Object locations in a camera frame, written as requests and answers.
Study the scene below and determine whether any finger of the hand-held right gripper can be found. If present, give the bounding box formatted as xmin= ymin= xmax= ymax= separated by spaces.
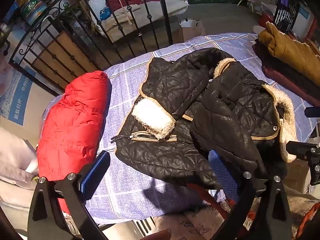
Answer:
xmin=304 ymin=107 xmax=320 ymax=118
xmin=286 ymin=141 xmax=317 ymax=162

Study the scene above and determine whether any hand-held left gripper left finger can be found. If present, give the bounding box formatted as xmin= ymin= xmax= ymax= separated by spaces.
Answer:
xmin=28 ymin=151 xmax=111 ymax=240

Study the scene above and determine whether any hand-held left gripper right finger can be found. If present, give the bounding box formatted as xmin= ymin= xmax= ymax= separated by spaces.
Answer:
xmin=207 ymin=149 xmax=293 ymax=240

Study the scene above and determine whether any black quilted fleece-lined jacket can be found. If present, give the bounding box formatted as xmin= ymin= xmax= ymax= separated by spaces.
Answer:
xmin=111 ymin=47 xmax=299 ymax=191

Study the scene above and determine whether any blue checked bedsheet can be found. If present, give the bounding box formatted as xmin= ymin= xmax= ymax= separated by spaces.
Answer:
xmin=45 ymin=32 xmax=318 ymax=225

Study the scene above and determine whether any dark maroon clothing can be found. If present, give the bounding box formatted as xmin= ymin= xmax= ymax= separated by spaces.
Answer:
xmin=252 ymin=39 xmax=320 ymax=107

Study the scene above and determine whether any red down jacket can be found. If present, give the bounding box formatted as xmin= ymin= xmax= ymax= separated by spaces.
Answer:
xmin=36 ymin=70 xmax=111 ymax=213

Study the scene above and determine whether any floral cloth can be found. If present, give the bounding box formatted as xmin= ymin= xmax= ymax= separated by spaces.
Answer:
xmin=154 ymin=199 xmax=253 ymax=240

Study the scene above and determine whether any mustard brown jacket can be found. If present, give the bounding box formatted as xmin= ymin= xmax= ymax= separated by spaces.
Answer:
xmin=257 ymin=21 xmax=320 ymax=81

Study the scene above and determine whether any white bedding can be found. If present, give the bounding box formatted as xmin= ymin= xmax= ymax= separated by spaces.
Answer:
xmin=0 ymin=126 xmax=41 ymax=232

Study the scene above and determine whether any small black iron fence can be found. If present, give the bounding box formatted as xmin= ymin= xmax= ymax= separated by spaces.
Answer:
xmin=272 ymin=0 xmax=301 ymax=33

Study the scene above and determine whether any blue and white poster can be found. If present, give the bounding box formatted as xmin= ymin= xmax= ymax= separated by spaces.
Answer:
xmin=0 ymin=65 xmax=38 ymax=126

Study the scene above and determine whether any black iron railing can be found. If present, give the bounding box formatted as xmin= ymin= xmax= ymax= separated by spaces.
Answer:
xmin=9 ymin=0 xmax=191 ymax=96

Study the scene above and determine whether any wooden panel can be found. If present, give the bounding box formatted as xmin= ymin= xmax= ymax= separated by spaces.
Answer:
xmin=32 ymin=31 xmax=107 ymax=91

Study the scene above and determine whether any red cushion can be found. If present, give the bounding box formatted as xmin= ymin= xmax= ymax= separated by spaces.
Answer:
xmin=106 ymin=0 xmax=160 ymax=11

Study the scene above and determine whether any green round tin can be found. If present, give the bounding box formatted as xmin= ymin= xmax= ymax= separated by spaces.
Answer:
xmin=20 ymin=0 xmax=48 ymax=26

